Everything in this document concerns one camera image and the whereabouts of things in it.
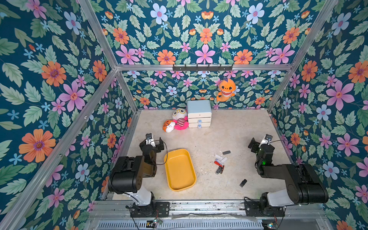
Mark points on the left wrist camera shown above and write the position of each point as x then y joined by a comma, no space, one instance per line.
149,138

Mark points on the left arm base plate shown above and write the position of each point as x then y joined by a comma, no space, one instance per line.
153,210

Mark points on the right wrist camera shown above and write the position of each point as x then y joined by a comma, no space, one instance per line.
266,140

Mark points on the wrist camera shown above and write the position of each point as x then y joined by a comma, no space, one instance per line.
149,138
266,140

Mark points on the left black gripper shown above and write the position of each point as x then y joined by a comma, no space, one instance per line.
158,147

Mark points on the orange shark plush toy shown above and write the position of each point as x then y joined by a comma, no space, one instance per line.
227,90

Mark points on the yellow plastic storage tray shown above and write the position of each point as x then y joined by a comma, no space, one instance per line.
179,170

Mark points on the light blue drawer box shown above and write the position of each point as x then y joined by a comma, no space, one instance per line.
199,113

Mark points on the dark grey usb drive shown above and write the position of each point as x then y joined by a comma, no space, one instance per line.
226,152

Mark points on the lilac white usb drive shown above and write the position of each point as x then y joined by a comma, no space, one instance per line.
223,160

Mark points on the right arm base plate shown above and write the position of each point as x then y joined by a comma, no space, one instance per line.
262,209

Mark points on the red usb flash drive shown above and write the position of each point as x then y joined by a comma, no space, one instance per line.
219,164

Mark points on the orange tiger plush toy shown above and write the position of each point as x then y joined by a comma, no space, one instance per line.
169,126

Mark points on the black silver swivel usb drive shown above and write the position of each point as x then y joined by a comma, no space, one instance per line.
219,170

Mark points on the white usb flash drive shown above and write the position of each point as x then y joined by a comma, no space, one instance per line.
218,157

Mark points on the black capless usb drive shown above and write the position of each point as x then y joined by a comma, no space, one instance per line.
242,184

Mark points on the black wall hook rail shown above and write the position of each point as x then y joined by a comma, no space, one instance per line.
197,67

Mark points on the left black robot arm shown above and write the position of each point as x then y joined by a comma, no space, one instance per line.
127,175

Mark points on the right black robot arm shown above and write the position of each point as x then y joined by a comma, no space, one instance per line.
302,185

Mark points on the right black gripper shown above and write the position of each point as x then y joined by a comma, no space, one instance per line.
256,144

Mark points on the pink owl plush toy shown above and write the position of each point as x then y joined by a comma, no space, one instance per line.
180,119

